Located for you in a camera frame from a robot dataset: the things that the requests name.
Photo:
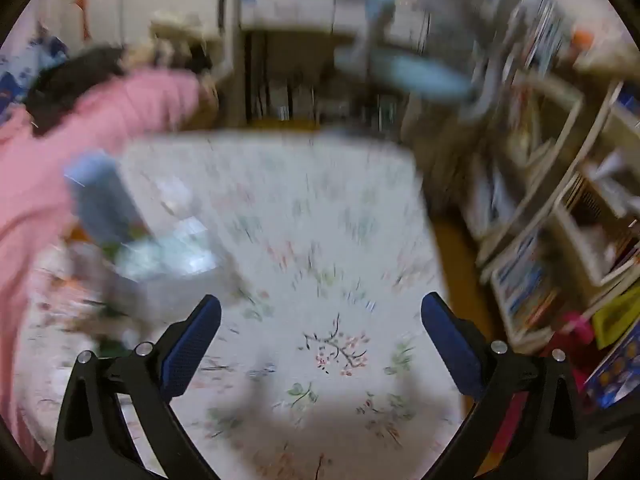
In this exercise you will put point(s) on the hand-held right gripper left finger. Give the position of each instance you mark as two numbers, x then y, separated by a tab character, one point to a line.
192	345

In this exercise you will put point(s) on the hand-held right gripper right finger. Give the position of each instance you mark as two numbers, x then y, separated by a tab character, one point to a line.
450	345

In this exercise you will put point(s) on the clear plastic bottle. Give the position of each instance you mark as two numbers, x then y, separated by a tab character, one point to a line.
170	260

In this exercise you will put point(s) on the stack of colourful books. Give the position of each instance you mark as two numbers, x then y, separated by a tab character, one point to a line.
525	285

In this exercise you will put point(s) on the magenta cloth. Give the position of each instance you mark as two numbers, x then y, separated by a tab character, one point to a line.
572	325

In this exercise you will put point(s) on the floral tablecloth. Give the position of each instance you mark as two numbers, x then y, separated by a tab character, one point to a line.
325	240

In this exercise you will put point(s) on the white shelf trolley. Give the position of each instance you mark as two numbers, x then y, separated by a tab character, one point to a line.
550	210

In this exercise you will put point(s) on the blue milk carton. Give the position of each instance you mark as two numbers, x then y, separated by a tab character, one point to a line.
102	200

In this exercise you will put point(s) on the pink blanket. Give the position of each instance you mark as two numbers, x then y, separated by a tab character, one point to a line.
100	125

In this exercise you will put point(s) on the grey blue office chair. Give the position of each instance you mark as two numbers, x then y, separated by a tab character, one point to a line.
425	77

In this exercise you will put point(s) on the black jacket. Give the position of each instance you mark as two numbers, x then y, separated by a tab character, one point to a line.
65	80

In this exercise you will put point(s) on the beige canvas bag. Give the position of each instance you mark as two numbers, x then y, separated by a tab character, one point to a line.
175	27

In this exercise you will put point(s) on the pink whale print curtain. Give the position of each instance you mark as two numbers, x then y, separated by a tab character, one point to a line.
40	45

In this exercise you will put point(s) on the white desk with hutch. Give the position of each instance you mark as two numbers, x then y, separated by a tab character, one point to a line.
285	10

